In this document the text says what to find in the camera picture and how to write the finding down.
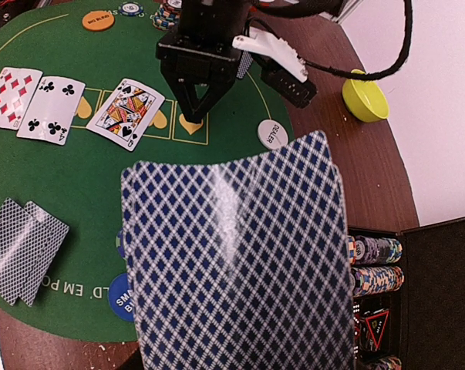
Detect ace of clubs card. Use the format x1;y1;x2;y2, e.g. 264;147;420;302
16;76;86;146

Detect blue playing card deck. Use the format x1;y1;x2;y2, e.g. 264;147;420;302
120;131;354;369

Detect queen of spades card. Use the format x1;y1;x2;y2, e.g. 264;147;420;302
86;79;165;152

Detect triangular black red plaque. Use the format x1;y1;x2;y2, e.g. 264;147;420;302
360;308;390;352

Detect round green poker mat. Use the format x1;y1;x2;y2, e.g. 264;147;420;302
0;1;291;342

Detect red translucent dice row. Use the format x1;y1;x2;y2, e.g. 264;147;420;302
352;301;362;359

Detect orange big blind button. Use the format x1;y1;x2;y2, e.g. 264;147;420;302
82;11;115;32

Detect lime green plastic bowl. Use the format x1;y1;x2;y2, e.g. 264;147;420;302
342;79;389;123

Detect white dealer button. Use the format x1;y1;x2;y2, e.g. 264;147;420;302
257;119;288;150

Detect red white chip stack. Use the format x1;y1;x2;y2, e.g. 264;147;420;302
152;0;182;31

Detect blue playing card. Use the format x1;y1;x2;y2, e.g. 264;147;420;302
0;198;49;305
236;51;253;79
20;201;69;307

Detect black poker chip case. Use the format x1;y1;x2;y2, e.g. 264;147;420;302
349;217;465;369

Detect blue small blind button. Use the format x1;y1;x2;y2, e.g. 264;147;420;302
108;273;135;322

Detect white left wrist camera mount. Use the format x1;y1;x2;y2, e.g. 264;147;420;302
231;27;318;109

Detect ten of diamonds card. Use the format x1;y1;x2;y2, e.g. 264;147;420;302
0;67;43;130

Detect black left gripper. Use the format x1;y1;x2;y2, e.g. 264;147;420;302
156;1;251;123

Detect green white small chip stack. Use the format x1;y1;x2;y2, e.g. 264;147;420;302
118;1;143;17

